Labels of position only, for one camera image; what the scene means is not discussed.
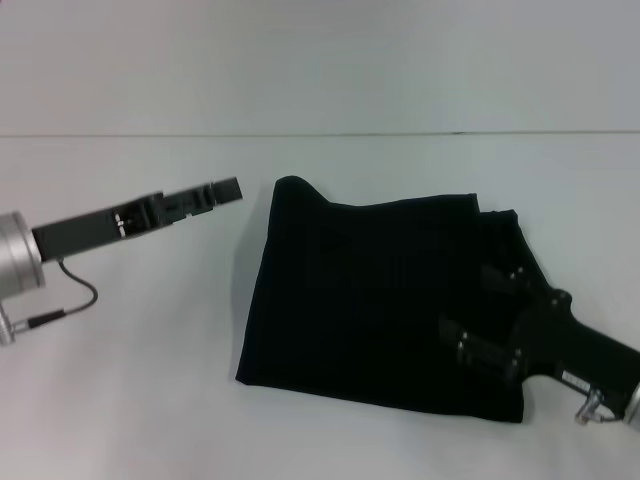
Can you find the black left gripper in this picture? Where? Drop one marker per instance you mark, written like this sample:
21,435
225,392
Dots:
95,230

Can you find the black t-shirt with FREE print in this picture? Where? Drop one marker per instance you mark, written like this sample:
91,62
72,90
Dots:
390,300

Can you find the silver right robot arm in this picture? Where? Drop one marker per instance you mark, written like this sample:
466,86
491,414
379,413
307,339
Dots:
634,402

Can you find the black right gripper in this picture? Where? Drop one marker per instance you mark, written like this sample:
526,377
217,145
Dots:
570,345

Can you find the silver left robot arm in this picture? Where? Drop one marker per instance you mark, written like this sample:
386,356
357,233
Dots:
17,255

